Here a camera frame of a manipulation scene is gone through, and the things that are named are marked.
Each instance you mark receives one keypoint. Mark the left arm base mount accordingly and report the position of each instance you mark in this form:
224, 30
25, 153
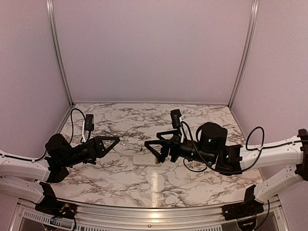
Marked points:
52, 206

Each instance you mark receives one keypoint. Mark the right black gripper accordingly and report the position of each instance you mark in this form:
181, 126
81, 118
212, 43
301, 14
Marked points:
175, 143

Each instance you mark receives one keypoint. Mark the aluminium frame post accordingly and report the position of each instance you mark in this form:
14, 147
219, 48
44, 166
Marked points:
247, 47
57, 50

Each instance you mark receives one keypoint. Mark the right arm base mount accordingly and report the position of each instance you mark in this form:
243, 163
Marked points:
248, 207

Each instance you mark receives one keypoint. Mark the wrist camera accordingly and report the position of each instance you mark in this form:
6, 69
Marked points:
176, 119
87, 127

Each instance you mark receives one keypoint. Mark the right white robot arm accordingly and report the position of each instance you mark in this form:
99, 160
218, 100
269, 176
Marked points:
292, 153

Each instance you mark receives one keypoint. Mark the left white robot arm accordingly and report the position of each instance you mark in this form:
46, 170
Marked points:
34, 169

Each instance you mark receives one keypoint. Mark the left aluminium frame post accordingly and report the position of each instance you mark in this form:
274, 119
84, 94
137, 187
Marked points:
57, 50

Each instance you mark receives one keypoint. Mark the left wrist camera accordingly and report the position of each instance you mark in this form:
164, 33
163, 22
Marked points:
87, 127

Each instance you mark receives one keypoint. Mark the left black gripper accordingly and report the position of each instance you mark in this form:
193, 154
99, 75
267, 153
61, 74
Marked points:
97, 150

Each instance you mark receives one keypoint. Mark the right aluminium frame post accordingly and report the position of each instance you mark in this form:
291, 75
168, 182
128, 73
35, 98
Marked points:
247, 47

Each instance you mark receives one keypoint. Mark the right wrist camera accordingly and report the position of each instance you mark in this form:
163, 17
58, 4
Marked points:
176, 119

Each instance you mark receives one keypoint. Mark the white remote control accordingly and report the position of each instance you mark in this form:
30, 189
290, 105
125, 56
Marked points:
145, 160

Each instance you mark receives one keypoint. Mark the front aluminium rail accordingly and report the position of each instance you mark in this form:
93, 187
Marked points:
90, 217

